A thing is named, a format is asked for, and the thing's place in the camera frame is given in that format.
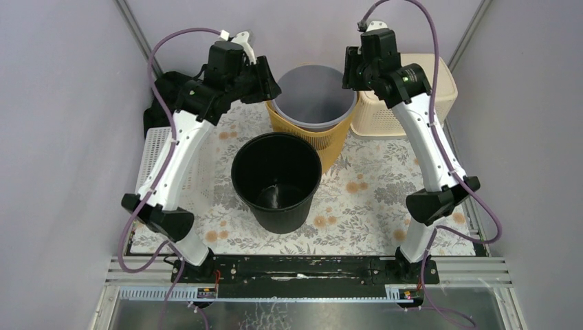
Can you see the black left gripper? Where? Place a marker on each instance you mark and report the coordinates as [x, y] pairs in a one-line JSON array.
[[264, 79]]

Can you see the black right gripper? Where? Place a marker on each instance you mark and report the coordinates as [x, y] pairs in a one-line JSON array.
[[353, 57]]

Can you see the grey bin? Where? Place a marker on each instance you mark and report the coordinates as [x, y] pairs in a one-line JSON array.
[[313, 98]]

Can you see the cream large plastic basket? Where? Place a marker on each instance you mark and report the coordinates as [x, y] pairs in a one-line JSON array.
[[374, 120]]

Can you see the black bin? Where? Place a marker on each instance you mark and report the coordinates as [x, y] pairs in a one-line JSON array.
[[277, 175]]

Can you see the white perforated plastic basket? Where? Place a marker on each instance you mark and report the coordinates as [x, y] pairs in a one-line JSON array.
[[152, 150]]

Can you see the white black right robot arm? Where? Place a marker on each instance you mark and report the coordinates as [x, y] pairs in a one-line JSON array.
[[444, 180]]

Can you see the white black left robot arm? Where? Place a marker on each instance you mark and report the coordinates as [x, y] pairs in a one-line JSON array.
[[198, 110]]

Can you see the yellow perforated waste bin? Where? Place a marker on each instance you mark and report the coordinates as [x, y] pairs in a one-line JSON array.
[[328, 144]]

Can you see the black crumpled cloth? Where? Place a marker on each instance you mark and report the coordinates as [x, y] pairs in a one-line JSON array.
[[168, 86]]

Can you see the floral patterned table mat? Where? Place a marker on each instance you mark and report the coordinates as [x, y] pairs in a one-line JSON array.
[[359, 207]]

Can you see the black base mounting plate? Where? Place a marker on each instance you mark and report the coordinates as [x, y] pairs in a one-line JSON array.
[[294, 276]]

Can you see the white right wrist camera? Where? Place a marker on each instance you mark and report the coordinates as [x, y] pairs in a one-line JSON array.
[[367, 25]]

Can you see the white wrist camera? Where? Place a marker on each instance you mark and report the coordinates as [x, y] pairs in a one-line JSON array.
[[244, 39], [367, 25]]

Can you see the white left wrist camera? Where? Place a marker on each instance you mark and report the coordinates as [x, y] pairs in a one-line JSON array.
[[244, 39]]

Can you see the aluminium frame rails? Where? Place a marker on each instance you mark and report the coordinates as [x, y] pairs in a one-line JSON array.
[[152, 281]]

